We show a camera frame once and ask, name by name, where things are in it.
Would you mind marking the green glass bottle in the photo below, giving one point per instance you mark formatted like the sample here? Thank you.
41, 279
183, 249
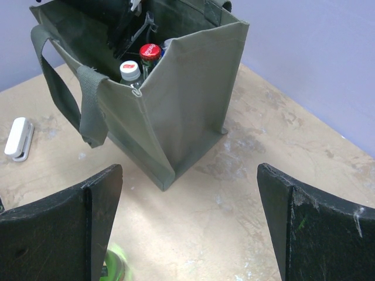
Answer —
115, 266

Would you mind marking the cola glass bottle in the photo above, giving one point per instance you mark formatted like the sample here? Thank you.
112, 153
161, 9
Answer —
150, 55

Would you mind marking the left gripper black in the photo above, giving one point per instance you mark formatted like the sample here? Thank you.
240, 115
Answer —
128, 19

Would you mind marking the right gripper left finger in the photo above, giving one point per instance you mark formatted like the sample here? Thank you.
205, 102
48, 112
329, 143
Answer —
63, 236

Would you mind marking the green canvas bag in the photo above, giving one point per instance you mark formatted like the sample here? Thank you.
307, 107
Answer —
178, 113

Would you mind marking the white flat bar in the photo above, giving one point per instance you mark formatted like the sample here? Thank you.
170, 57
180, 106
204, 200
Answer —
19, 140

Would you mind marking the green orange juice bottle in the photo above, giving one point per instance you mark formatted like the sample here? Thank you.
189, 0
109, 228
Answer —
131, 74

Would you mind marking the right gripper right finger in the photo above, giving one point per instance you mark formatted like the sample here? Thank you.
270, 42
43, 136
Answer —
315, 235

